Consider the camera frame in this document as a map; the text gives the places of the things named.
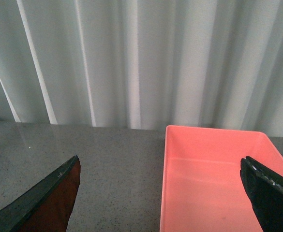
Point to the white pleated curtain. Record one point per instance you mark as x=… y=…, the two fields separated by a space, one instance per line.
x=143 y=64

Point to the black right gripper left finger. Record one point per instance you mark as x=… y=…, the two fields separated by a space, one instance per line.
x=48 y=205

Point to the pink plastic tray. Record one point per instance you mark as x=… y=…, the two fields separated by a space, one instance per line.
x=202 y=188

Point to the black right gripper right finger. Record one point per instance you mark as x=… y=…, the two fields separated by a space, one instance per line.
x=264 y=188

